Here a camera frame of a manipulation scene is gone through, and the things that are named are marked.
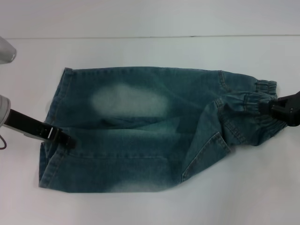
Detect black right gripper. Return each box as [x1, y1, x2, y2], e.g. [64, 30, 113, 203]
[258, 91, 300, 127]

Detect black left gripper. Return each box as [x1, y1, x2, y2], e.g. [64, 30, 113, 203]
[4, 109, 75, 148]

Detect blue denim shorts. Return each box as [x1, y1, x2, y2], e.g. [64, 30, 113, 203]
[38, 67, 285, 194]

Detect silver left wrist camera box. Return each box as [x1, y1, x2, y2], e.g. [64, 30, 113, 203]
[0, 36, 17, 64]

